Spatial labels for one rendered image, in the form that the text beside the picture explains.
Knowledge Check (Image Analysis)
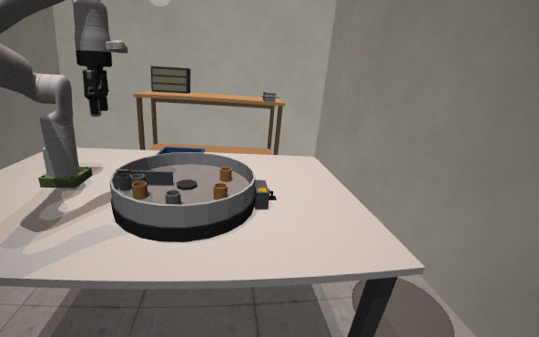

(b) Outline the bronze bushing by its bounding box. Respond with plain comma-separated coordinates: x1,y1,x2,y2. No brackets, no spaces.
132,181,148,199
214,183,228,200
220,167,232,182

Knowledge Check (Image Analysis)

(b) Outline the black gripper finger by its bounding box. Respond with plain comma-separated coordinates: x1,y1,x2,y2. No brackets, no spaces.
99,70,108,111
83,70,105,117

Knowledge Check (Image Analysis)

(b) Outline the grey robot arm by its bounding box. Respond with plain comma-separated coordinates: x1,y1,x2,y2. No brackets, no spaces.
0,0,127,178

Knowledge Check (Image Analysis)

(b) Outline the blue shallow tray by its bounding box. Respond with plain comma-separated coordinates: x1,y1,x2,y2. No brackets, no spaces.
158,147,205,154

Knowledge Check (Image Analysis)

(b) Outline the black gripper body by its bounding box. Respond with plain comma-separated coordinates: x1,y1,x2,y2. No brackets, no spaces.
76,50,112,86

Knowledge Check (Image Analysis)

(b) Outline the grey metal bushing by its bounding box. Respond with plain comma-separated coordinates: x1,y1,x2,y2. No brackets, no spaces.
165,189,181,204
117,173,132,190
131,174,145,185

